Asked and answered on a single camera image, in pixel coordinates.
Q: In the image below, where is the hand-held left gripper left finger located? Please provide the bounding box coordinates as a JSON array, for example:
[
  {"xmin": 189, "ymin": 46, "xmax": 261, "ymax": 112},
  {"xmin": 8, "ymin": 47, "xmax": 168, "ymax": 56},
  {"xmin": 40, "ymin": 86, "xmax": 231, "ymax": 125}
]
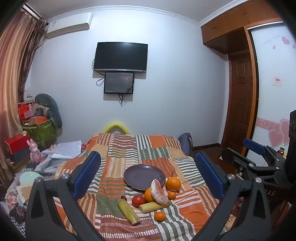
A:
[{"xmin": 25, "ymin": 151, "xmax": 107, "ymax": 241}]

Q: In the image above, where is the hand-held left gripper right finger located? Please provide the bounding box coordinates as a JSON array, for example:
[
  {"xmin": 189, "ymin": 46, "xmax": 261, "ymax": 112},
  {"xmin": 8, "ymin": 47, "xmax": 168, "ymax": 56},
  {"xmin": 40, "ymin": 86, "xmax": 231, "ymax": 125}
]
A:
[{"xmin": 194, "ymin": 151, "xmax": 271, "ymax": 241}]

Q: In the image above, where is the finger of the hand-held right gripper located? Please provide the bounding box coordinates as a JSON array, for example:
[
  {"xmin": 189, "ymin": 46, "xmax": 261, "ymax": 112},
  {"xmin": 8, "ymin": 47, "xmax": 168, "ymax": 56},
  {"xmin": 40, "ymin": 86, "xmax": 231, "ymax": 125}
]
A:
[
  {"xmin": 242, "ymin": 138, "xmax": 286, "ymax": 167},
  {"xmin": 221, "ymin": 148, "xmax": 281, "ymax": 180}
]

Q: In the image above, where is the large orange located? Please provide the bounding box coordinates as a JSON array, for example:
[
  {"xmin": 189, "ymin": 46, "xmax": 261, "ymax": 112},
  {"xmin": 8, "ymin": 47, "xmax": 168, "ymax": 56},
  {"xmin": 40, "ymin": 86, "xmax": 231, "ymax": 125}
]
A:
[{"xmin": 166, "ymin": 176, "xmax": 182, "ymax": 192}]

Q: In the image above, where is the purple plate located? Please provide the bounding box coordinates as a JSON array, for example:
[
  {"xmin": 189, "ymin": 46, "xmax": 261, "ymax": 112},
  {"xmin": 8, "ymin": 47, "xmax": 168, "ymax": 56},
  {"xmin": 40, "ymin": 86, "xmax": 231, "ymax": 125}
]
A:
[{"xmin": 123, "ymin": 164, "xmax": 166, "ymax": 191}]

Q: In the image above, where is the peeled pomelo segment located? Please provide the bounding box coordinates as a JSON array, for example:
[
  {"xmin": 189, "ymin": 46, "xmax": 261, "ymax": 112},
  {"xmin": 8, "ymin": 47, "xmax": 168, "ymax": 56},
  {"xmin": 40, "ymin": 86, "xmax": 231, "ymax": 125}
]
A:
[{"xmin": 150, "ymin": 179, "xmax": 170, "ymax": 205}]

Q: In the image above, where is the red tomato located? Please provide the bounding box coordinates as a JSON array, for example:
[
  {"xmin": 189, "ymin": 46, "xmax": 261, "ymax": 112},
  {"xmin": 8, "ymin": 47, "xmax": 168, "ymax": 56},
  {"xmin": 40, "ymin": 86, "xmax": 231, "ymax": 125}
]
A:
[{"xmin": 132, "ymin": 195, "xmax": 146, "ymax": 208}]

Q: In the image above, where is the medium orange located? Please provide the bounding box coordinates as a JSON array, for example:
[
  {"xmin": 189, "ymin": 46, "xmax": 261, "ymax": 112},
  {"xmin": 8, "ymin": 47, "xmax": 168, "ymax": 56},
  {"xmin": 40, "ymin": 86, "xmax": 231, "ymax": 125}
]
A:
[{"xmin": 144, "ymin": 188, "xmax": 155, "ymax": 203}]

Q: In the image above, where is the yellow banana piece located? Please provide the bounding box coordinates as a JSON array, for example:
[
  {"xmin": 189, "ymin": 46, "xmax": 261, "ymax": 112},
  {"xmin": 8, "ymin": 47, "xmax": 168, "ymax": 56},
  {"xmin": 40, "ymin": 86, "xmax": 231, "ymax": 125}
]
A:
[{"xmin": 139, "ymin": 201, "xmax": 170, "ymax": 214}]

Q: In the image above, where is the white cloth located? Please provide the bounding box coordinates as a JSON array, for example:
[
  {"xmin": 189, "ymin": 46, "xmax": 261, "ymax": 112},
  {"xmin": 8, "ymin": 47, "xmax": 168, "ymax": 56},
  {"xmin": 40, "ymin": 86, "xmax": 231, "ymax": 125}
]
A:
[{"xmin": 35, "ymin": 140, "xmax": 83, "ymax": 174}]

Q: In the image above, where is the striped patchwork blanket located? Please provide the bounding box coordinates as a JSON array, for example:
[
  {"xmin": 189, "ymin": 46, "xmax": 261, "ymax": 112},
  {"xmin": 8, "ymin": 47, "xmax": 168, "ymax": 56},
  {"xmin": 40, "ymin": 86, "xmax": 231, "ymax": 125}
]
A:
[{"xmin": 52, "ymin": 132, "xmax": 234, "ymax": 241}]

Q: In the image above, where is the brown wooden door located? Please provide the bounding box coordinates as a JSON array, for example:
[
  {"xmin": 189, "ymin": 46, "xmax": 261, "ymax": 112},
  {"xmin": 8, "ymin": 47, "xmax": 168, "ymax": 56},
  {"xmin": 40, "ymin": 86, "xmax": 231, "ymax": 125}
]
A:
[{"xmin": 221, "ymin": 52, "xmax": 253, "ymax": 149}]

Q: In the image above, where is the yellow foam arch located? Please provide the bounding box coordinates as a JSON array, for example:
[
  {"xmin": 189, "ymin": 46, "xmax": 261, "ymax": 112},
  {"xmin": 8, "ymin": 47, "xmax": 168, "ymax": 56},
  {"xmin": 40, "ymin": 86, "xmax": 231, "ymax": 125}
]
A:
[{"xmin": 103, "ymin": 122, "xmax": 131, "ymax": 134}]

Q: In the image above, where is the pink rabbit toy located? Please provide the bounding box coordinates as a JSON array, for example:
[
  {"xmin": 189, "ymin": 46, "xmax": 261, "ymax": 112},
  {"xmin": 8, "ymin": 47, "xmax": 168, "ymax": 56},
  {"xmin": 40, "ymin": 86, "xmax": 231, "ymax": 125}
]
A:
[{"xmin": 30, "ymin": 138, "xmax": 42, "ymax": 165}]

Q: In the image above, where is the green patterned box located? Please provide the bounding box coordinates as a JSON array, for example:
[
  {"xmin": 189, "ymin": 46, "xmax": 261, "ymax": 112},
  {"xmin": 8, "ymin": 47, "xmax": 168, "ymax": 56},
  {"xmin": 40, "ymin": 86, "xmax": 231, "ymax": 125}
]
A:
[{"xmin": 23, "ymin": 117, "xmax": 58, "ymax": 148}]

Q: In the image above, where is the light green bowl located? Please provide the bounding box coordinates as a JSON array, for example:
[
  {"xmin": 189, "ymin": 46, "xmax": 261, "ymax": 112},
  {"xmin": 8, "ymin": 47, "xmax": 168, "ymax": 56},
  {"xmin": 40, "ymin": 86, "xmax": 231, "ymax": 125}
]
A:
[{"xmin": 20, "ymin": 171, "xmax": 44, "ymax": 186}]

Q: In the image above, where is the grey plush pillow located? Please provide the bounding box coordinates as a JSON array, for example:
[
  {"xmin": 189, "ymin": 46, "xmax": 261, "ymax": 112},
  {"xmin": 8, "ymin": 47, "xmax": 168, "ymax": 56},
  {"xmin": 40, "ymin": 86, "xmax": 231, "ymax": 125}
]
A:
[{"xmin": 35, "ymin": 93, "xmax": 63, "ymax": 128}]

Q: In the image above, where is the red box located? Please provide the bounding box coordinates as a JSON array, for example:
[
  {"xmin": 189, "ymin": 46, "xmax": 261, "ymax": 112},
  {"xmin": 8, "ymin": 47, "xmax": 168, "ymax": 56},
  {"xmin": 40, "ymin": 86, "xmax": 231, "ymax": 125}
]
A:
[{"xmin": 5, "ymin": 135, "xmax": 31, "ymax": 154}]

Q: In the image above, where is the floral bedsheet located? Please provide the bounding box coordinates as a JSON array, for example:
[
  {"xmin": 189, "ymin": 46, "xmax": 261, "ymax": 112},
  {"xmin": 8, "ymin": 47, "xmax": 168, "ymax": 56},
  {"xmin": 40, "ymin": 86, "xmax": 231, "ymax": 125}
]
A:
[{"xmin": 0, "ymin": 183, "xmax": 29, "ymax": 234}]

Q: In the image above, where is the red gift bag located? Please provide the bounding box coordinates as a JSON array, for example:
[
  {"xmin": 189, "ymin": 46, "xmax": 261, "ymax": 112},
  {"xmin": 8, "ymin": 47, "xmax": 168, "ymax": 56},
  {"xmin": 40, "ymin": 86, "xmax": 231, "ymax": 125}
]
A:
[{"xmin": 18, "ymin": 103, "xmax": 36, "ymax": 121}]

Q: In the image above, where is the white heart print wardrobe door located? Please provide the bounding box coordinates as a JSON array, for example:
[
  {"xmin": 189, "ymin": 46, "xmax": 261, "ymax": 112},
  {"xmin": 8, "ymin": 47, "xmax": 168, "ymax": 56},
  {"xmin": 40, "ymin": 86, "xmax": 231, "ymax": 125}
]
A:
[{"xmin": 251, "ymin": 22, "xmax": 296, "ymax": 158}]

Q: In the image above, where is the wooden overhead cabinet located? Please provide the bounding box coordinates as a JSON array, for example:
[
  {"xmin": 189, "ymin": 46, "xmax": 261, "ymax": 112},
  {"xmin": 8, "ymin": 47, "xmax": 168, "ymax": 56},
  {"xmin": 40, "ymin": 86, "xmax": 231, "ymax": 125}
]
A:
[{"xmin": 201, "ymin": 0, "xmax": 296, "ymax": 55}]

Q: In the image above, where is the striped brown curtain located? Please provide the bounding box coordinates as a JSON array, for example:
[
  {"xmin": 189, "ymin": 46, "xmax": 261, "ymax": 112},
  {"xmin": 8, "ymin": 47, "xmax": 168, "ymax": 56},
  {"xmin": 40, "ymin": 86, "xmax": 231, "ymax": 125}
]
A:
[{"xmin": 0, "ymin": 8, "xmax": 48, "ymax": 186}]

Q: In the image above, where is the white air conditioner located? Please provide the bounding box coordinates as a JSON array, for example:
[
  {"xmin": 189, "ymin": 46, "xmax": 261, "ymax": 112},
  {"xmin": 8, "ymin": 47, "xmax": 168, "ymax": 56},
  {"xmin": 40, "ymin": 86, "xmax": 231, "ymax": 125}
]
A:
[{"xmin": 45, "ymin": 11, "xmax": 93, "ymax": 40}]

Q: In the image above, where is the black cable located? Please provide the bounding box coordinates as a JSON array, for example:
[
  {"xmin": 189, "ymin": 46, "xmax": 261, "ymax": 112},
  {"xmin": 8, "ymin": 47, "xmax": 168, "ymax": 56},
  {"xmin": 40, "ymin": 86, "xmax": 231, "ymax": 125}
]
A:
[
  {"xmin": 118, "ymin": 93, "xmax": 130, "ymax": 107},
  {"xmin": 92, "ymin": 58, "xmax": 106, "ymax": 87}
]

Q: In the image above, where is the small black wall screen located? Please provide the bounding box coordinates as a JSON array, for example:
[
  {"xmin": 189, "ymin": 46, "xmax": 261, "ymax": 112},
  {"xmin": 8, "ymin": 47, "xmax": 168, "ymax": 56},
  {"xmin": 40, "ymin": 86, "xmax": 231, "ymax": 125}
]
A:
[{"xmin": 104, "ymin": 72, "xmax": 135, "ymax": 94}]

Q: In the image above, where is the black wall television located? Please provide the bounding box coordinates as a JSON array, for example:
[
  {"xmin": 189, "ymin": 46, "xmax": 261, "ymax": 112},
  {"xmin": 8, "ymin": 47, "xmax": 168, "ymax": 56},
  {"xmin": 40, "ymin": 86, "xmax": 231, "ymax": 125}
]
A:
[{"xmin": 93, "ymin": 42, "xmax": 148, "ymax": 73}]

